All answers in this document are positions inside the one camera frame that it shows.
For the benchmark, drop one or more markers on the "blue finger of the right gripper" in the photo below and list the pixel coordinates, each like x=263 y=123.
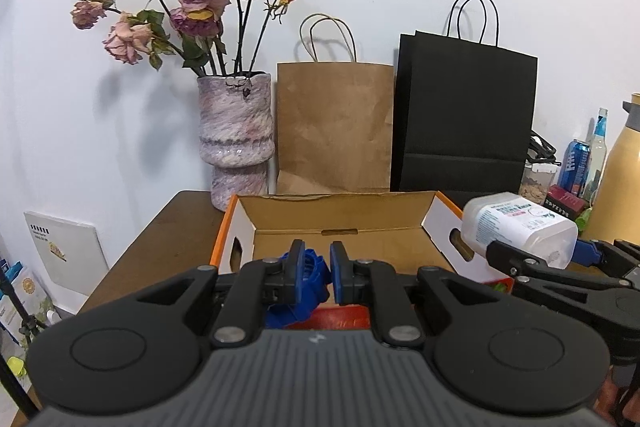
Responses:
x=618 y=259
x=606 y=304

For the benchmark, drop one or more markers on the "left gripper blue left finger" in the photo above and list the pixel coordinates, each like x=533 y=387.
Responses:
x=233 y=315

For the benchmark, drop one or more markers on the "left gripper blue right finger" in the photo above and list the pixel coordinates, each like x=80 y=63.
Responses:
x=376 y=285

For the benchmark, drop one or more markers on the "blue toothed plastic lid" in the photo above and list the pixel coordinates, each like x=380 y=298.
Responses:
x=311 y=292

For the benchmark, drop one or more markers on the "clear white plastic jar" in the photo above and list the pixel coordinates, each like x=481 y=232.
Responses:
x=516 y=221

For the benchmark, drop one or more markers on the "yellow thermos jug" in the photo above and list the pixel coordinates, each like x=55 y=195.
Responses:
x=615 y=212

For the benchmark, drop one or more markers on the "dark red small box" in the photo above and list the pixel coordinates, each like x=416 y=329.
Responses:
x=564 y=203

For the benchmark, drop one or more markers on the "red cardboard box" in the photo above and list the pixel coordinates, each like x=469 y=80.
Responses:
x=410 y=231

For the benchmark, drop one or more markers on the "blue drink can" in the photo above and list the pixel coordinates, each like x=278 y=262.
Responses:
x=573 y=172

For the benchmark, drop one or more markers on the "clear seed container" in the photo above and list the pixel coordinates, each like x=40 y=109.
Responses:
x=541 y=167

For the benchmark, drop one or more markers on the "brown paper bag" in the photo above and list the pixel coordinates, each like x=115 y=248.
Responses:
x=334 y=121

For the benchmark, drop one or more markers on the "white board on floor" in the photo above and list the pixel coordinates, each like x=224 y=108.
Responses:
x=70 y=251

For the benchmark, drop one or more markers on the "black paper bag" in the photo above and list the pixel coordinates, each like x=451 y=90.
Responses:
x=463 y=112

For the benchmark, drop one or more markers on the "pink marbled ceramic vase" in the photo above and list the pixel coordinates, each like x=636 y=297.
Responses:
x=236 y=134

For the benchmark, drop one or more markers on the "dried rose bouquet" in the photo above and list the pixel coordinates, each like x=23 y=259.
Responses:
x=208 y=35

